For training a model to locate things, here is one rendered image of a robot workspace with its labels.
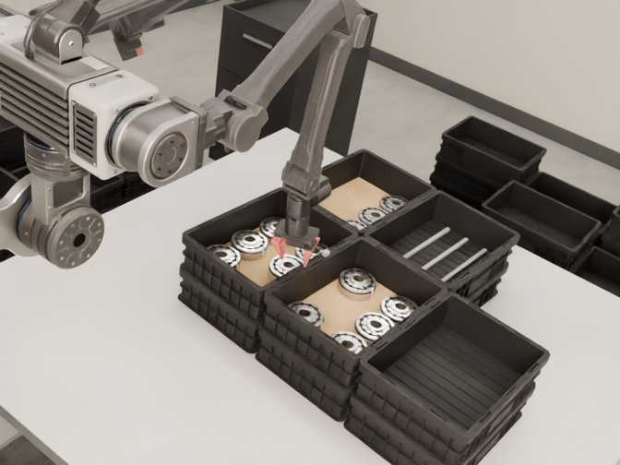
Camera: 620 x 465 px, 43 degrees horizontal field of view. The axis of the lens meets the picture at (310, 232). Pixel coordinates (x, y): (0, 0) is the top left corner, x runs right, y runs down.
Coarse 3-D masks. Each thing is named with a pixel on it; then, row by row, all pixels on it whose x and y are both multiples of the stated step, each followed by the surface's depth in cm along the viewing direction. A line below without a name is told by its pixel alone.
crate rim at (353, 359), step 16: (352, 240) 217; (368, 240) 218; (304, 272) 202; (416, 272) 210; (272, 288) 195; (272, 304) 192; (304, 320) 187; (400, 320) 193; (320, 336) 184; (384, 336) 187; (336, 352) 183; (352, 352) 181
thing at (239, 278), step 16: (272, 192) 230; (288, 192) 231; (240, 208) 221; (208, 224) 212; (336, 224) 223; (192, 240) 205; (208, 256) 202; (320, 256) 208; (224, 272) 200; (240, 272) 198; (288, 272) 201; (256, 288) 194
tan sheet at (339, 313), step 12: (324, 288) 214; (336, 288) 215; (384, 288) 218; (312, 300) 209; (324, 300) 210; (336, 300) 211; (348, 300) 212; (372, 300) 213; (324, 312) 206; (336, 312) 207; (348, 312) 208; (360, 312) 208; (372, 312) 209; (324, 324) 202; (336, 324) 203; (348, 324) 204
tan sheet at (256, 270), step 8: (272, 248) 225; (288, 248) 226; (264, 256) 221; (272, 256) 222; (240, 264) 217; (248, 264) 217; (256, 264) 218; (264, 264) 218; (248, 272) 214; (256, 272) 215; (264, 272) 215; (256, 280) 212; (264, 280) 212
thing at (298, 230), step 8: (288, 216) 192; (280, 224) 198; (288, 224) 193; (296, 224) 192; (304, 224) 193; (280, 232) 195; (288, 232) 194; (296, 232) 193; (304, 232) 194; (312, 232) 196; (296, 240) 194; (304, 240) 193; (312, 240) 194
